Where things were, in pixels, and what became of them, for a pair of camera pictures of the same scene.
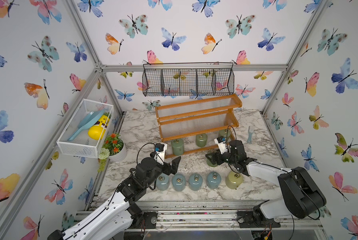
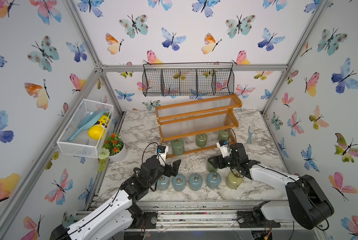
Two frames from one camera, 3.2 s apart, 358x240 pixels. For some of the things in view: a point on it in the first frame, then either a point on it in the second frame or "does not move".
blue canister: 162,182 does not move
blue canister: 179,182 does not move
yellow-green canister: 234,180 does not move
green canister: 209,163 to 210,167
